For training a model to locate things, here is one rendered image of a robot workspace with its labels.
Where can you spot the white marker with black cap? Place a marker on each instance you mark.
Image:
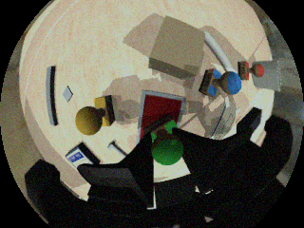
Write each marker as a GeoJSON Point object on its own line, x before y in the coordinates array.
{"type": "Point", "coordinates": [222, 57]}

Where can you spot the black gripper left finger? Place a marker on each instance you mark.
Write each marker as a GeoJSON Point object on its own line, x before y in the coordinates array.
{"type": "Point", "coordinates": [134, 171]}

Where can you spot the grey rectangular bar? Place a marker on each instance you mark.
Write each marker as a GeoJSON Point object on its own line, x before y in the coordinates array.
{"type": "Point", "coordinates": [51, 106]}

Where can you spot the grey mug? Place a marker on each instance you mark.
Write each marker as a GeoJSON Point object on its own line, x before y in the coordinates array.
{"type": "Point", "coordinates": [272, 76]}

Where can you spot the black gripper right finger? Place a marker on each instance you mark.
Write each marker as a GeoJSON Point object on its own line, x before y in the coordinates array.
{"type": "Point", "coordinates": [205, 157]}

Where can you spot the yellow rubber stamp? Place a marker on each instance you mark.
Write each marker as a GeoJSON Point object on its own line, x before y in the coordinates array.
{"type": "Point", "coordinates": [90, 119]}

